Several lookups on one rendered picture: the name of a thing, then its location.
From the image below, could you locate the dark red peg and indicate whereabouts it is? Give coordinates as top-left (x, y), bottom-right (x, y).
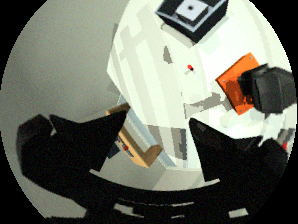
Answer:
top-left (188, 64), bottom-right (194, 71)

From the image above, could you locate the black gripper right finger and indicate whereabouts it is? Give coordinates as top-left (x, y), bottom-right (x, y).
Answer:
top-left (188, 117), bottom-right (263, 183)

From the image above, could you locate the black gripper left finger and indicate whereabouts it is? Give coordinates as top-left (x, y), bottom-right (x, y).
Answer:
top-left (48, 111), bottom-right (126, 172)

